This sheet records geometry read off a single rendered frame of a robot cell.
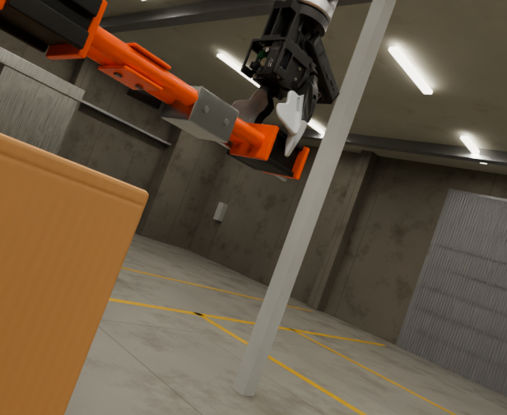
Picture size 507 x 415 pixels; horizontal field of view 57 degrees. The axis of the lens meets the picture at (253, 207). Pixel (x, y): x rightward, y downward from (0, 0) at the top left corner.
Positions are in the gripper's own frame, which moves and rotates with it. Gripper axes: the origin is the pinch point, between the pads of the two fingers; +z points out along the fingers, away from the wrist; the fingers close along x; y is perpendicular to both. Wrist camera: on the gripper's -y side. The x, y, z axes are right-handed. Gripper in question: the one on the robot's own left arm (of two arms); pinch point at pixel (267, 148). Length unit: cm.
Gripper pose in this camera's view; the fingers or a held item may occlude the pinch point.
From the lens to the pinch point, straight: 69.5
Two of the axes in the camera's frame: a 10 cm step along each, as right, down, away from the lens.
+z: -3.5, 9.3, -0.6
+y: -6.4, -2.9, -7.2
